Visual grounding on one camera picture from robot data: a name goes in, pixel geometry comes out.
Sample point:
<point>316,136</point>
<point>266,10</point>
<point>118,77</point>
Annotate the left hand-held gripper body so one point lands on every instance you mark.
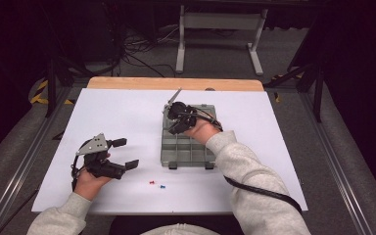
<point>98,163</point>

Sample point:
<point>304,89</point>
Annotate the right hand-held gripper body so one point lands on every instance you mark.
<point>179,111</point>

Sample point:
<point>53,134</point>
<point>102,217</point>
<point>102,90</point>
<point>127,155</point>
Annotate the smoky clear compartment box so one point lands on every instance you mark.
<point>182,150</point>

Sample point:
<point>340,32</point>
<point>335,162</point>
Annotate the person's left hand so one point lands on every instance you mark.
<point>86,186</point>

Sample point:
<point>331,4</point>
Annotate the wooden table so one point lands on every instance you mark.
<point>143,84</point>

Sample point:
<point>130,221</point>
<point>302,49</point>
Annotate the person's dark pants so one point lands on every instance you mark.
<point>127,226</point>

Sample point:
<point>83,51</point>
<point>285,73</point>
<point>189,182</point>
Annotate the person's grey hooded top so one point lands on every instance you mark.
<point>179,230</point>

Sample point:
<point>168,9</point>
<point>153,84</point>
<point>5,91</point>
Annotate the black tripod stand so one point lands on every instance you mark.
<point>50,88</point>
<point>318,98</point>

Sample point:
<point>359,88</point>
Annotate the aluminium floor rail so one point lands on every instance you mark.
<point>19,169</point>
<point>339,169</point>

